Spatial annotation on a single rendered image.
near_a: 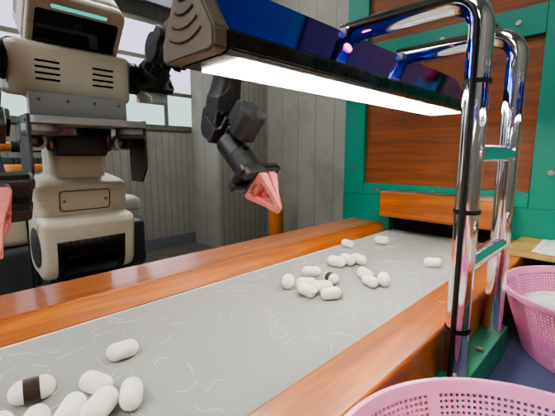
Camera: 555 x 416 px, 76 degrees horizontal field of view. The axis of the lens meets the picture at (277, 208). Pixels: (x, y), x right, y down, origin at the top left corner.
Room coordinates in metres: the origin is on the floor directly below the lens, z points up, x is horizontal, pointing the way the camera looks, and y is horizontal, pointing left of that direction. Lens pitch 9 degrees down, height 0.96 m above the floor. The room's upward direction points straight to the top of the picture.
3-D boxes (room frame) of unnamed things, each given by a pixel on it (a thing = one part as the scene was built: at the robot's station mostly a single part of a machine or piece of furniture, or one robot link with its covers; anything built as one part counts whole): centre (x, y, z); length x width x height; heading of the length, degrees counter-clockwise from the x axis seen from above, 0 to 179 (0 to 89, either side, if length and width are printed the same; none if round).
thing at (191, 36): (0.54, -0.14, 1.08); 0.62 x 0.08 x 0.07; 135
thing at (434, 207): (0.89, -0.41, 0.83); 0.30 x 0.06 x 0.07; 45
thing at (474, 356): (0.48, -0.19, 0.90); 0.20 x 0.19 x 0.45; 135
